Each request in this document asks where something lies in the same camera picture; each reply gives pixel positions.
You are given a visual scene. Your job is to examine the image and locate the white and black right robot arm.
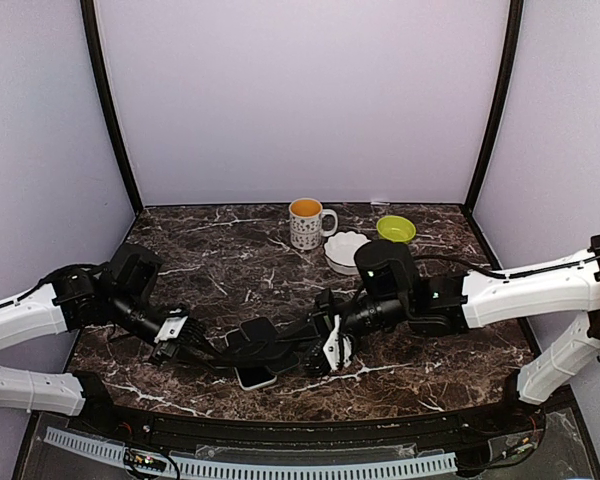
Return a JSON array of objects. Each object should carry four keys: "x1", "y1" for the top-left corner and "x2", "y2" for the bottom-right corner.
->
[{"x1": 276, "y1": 234, "x2": 600, "y2": 434}]

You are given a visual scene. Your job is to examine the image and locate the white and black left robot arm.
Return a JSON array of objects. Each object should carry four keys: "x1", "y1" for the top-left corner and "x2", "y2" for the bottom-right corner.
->
[{"x1": 0, "y1": 244, "x2": 256, "y2": 436}]

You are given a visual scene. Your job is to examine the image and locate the black phone white case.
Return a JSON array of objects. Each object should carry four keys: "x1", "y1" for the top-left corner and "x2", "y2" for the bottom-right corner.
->
[{"x1": 224, "y1": 332, "x2": 278, "y2": 391}]

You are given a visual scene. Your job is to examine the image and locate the black phone grey case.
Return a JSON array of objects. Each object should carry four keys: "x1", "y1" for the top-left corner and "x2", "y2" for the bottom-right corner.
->
[{"x1": 239, "y1": 317, "x2": 300, "y2": 375}]

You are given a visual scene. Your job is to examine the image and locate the white scalloped ceramic dish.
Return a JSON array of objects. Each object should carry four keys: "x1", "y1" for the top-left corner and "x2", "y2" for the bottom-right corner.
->
[{"x1": 324, "y1": 231, "x2": 370, "y2": 276}]

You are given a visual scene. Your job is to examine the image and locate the white spotted mug orange inside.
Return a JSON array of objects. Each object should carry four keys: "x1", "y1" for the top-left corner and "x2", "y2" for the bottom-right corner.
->
[{"x1": 289, "y1": 198, "x2": 339, "y2": 251}]

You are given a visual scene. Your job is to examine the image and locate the lime green bowl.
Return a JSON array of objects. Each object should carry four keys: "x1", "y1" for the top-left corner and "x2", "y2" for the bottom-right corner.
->
[{"x1": 376, "y1": 215, "x2": 417, "y2": 244}]

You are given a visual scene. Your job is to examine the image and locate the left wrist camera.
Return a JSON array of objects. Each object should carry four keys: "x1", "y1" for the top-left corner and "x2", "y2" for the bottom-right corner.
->
[{"x1": 154, "y1": 308, "x2": 189, "y2": 343}]

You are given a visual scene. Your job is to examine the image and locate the white slotted cable duct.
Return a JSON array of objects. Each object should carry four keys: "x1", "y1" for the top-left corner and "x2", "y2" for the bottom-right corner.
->
[{"x1": 43, "y1": 427, "x2": 458, "y2": 480}]

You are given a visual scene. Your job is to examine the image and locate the black left frame post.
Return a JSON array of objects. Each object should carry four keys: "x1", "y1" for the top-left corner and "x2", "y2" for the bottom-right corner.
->
[{"x1": 79, "y1": 0, "x2": 144, "y2": 216}]

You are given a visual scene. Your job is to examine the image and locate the black frame post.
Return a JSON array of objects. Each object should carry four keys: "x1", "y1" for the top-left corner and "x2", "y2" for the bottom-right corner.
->
[
  {"x1": 463, "y1": 0, "x2": 524, "y2": 216},
  {"x1": 79, "y1": 0, "x2": 144, "y2": 216}
]

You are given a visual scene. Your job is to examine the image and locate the black right frame post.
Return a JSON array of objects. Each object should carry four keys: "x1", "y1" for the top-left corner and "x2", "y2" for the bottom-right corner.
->
[{"x1": 463, "y1": 0, "x2": 524, "y2": 216}]

